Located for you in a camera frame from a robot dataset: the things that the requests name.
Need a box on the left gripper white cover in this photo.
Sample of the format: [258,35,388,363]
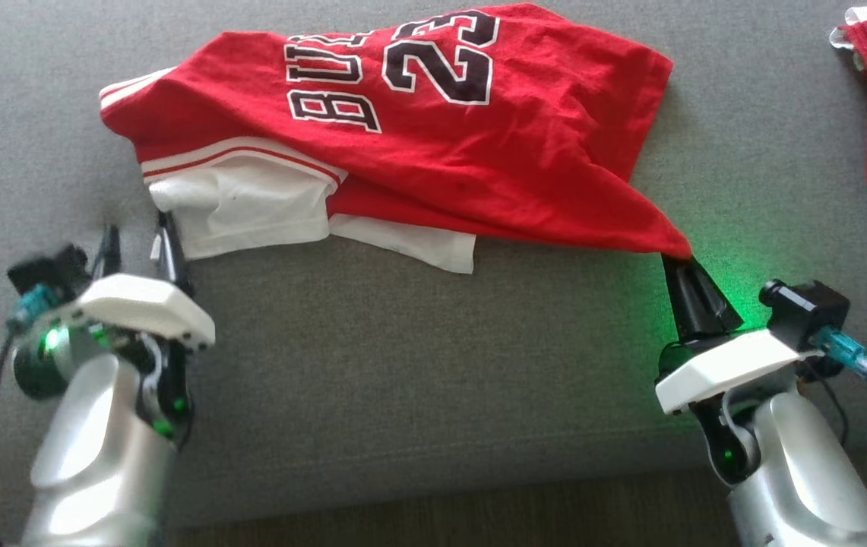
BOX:
[71,210,217,443]

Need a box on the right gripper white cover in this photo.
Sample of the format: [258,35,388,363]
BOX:
[653,253,823,487]

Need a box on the large grey sofa chaise cushion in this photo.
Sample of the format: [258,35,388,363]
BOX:
[0,0,867,529]

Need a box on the red white basketball jersey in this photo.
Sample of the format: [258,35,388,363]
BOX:
[99,2,694,274]

